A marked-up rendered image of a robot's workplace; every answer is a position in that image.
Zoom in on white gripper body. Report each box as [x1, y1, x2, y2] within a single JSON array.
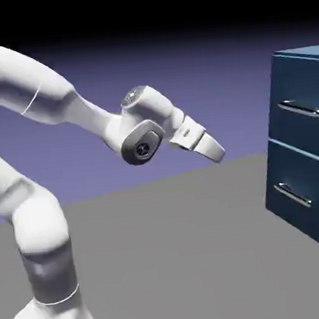
[[191, 131, 227, 166]]

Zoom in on blue cabinet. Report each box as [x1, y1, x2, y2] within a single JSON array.
[[251, 45, 319, 261]]

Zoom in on blue drawer front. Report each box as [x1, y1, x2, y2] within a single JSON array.
[[259, 137, 319, 259], [261, 52, 319, 166]]

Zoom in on silver drawer handle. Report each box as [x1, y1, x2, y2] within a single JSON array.
[[273, 180, 314, 210], [276, 96, 319, 122]]

